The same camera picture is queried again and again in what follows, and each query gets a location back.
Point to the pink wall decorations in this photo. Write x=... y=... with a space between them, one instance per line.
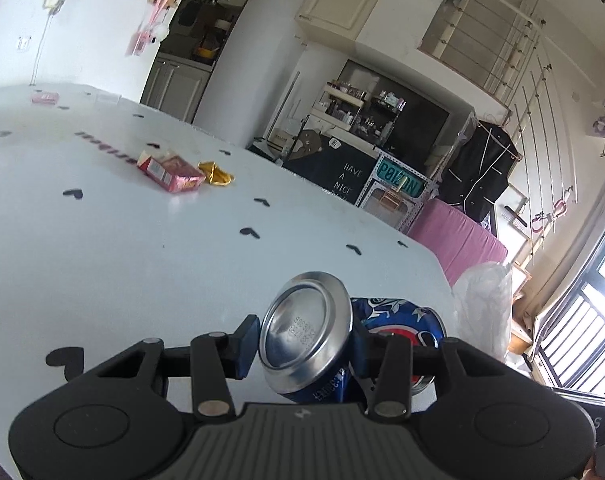
x=150 y=15

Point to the metal stair railing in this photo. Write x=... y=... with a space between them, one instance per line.
x=525 y=25

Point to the black chalkboard sign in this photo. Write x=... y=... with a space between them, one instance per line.
x=332 y=170

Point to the crushed blue soda can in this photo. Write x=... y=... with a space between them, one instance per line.
x=302 y=330

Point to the beige curtain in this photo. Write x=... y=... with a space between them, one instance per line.
x=582 y=240

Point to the small pink box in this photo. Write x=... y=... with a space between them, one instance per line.
x=45 y=97

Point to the gold foil wrapper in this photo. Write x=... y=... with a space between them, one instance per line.
x=215 y=174

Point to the teal plate sign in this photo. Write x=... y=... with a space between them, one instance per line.
x=400 y=180

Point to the white perforated metal cabinet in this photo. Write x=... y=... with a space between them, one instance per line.
x=392 y=210

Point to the grey kitchen cabinet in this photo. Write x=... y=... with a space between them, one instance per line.
x=177 y=82

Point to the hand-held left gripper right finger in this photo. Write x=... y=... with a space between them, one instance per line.
x=360 y=355

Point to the black jacket white trim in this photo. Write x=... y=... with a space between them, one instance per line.
x=482 y=170

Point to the black window frame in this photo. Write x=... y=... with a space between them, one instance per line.
x=577 y=330

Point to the dark wall panel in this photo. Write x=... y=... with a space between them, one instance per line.
x=427 y=115

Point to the clear plastic bag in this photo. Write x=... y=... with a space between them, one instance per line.
x=482 y=305

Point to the pink mattress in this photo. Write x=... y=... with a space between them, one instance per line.
x=457 y=240

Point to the white shelf with bottles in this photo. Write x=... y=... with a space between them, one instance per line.
x=340 y=107

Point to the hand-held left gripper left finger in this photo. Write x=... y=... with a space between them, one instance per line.
x=247 y=345

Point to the red and white packet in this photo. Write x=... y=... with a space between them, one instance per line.
x=151 y=166

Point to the white wall switch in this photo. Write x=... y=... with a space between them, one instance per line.
x=23 y=43

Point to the cream cabinet door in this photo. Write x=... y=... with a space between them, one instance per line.
x=340 y=0

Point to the pink snack packet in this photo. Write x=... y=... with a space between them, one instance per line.
x=182 y=176

